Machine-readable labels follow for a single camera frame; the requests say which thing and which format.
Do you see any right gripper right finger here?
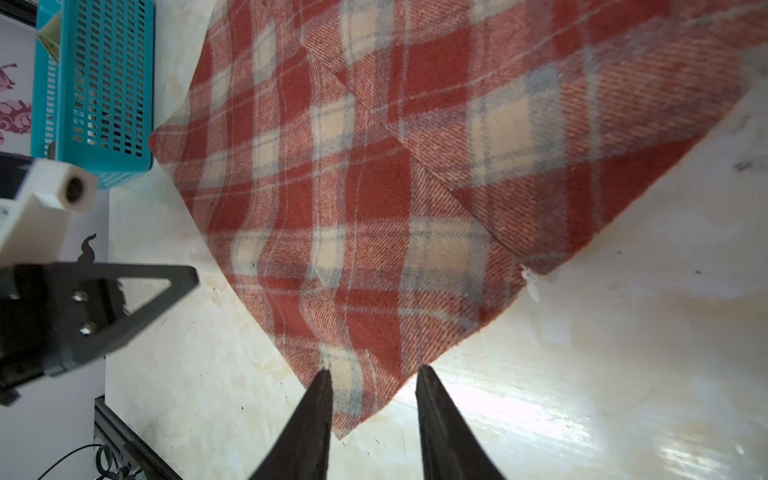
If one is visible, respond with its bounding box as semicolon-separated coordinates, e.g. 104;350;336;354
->
416;365;504;479

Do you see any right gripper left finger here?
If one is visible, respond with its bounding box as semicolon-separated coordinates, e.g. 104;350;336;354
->
251;370;333;480

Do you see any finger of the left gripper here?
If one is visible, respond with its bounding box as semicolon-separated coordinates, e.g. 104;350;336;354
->
1;263;199;390

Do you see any red plaid skirt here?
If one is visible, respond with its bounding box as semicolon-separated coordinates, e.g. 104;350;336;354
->
149;1;767;436

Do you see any teal plastic basket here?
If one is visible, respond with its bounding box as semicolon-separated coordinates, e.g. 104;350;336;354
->
30;0;155;189

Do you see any olive and white skirt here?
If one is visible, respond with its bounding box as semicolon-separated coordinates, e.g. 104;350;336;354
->
36;11;61;64

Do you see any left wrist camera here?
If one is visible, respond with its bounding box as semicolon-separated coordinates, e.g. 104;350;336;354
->
1;152;98;268

